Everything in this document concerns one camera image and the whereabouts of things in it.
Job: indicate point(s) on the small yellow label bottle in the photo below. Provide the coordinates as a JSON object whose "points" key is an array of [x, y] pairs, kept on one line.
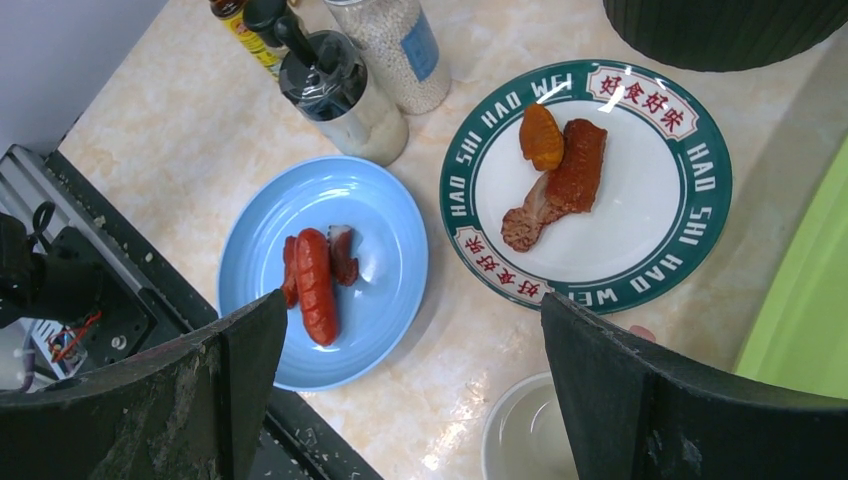
{"points": [[230, 14]]}

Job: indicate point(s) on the black plastic trash bin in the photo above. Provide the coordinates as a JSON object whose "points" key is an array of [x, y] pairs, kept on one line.
{"points": [[724, 36]]}

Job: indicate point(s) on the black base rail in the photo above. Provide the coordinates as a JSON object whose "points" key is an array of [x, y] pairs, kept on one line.
{"points": [[144, 303]]}

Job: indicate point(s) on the pink cup white inside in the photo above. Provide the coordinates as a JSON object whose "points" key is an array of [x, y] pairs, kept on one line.
{"points": [[526, 435]]}

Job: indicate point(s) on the green plastic tray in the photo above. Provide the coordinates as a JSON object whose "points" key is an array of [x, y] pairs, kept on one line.
{"points": [[799, 339]]}

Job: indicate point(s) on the white plate green rim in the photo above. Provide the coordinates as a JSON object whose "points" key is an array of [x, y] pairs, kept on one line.
{"points": [[663, 198]]}

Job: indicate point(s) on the blue plastic plate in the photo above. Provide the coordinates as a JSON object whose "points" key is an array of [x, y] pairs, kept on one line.
{"points": [[389, 241]]}

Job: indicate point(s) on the black lid seasoning jar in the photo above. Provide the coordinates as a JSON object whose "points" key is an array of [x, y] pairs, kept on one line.
{"points": [[324, 76]]}

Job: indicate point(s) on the red sausage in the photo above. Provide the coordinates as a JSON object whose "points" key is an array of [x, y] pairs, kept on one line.
{"points": [[314, 262]]}

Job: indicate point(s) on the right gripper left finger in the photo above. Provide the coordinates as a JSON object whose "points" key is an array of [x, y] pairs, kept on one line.
{"points": [[191, 408]]}

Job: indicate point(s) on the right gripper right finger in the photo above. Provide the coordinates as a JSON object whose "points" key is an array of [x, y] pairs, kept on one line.
{"points": [[634, 409]]}

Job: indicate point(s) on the silver lid spice jar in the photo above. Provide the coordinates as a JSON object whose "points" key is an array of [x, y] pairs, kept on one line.
{"points": [[399, 46]]}

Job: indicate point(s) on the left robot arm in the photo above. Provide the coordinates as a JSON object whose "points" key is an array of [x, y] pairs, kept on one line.
{"points": [[37, 281]]}

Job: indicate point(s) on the roasted meat pieces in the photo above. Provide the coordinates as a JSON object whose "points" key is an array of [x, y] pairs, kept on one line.
{"points": [[570, 160]]}

